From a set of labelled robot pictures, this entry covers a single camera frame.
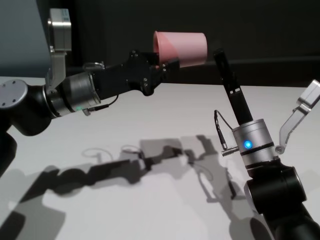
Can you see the black vertical post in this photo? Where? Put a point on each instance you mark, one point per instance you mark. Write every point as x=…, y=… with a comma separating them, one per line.
x=77, y=37

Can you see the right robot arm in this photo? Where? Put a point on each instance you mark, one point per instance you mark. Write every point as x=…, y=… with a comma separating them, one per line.
x=275, y=195

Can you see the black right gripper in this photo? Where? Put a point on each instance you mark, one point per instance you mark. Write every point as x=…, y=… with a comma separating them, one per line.
x=241, y=107

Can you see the pink plastic cup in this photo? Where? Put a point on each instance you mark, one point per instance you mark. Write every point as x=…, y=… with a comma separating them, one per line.
x=190, y=48

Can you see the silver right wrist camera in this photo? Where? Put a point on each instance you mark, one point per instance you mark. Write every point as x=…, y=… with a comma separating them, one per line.
x=307, y=97

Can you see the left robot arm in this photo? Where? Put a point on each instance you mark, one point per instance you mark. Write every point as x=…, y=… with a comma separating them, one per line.
x=27, y=117

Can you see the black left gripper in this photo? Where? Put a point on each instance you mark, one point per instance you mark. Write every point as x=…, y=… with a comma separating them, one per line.
x=117, y=80

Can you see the grey horizontal metal rail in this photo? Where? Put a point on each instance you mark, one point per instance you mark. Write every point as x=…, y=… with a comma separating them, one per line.
x=275, y=67

